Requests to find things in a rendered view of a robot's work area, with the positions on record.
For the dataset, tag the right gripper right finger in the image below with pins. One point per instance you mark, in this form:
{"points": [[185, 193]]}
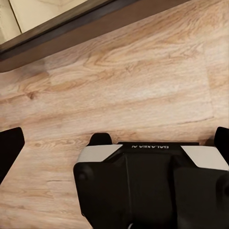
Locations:
{"points": [[221, 142]]}

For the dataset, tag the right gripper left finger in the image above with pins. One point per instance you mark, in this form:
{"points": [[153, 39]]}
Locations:
{"points": [[11, 143]]}

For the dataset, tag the cabinet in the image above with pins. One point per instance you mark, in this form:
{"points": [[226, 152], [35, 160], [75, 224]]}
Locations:
{"points": [[33, 29]]}

